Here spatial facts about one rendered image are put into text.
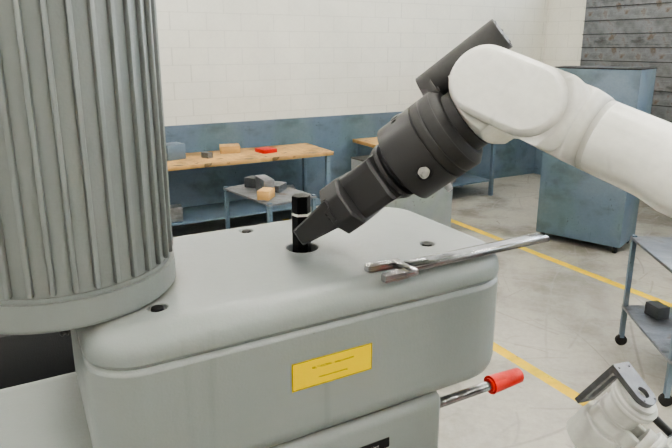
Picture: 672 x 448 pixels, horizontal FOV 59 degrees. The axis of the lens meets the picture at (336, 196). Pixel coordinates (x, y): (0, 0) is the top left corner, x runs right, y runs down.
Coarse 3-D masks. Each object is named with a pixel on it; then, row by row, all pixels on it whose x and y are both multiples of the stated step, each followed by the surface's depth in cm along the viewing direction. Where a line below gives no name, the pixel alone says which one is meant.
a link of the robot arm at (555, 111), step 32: (480, 64) 52; (512, 64) 51; (544, 64) 49; (480, 96) 52; (512, 96) 50; (544, 96) 49; (576, 96) 48; (608, 96) 50; (512, 128) 50; (544, 128) 49; (576, 128) 49; (576, 160) 51
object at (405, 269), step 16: (512, 240) 69; (528, 240) 69; (544, 240) 70; (432, 256) 64; (448, 256) 64; (464, 256) 64; (480, 256) 65; (368, 272) 61; (384, 272) 59; (400, 272) 59; (416, 272) 60
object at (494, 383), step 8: (488, 376) 75; (496, 376) 75; (504, 376) 75; (512, 376) 75; (520, 376) 76; (480, 384) 74; (488, 384) 74; (496, 384) 74; (504, 384) 75; (512, 384) 75; (456, 392) 72; (464, 392) 72; (472, 392) 73; (480, 392) 73; (496, 392) 74; (440, 400) 71; (448, 400) 71; (456, 400) 72
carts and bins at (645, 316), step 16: (256, 176) 539; (224, 192) 555; (240, 192) 536; (256, 192) 536; (272, 192) 514; (288, 192) 536; (304, 192) 536; (640, 240) 403; (656, 240) 403; (656, 256) 373; (624, 304) 422; (656, 304) 405; (624, 320) 425; (640, 320) 401; (656, 320) 401; (624, 336) 429; (656, 336) 379
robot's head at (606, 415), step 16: (592, 400) 84; (608, 400) 79; (576, 416) 83; (592, 416) 81; (608, 416) 79; (624, 416) 77; (576, 432) 82; (592, 432) 80; (608, 432) 79; (624, 432) 78; (640, 432) 80
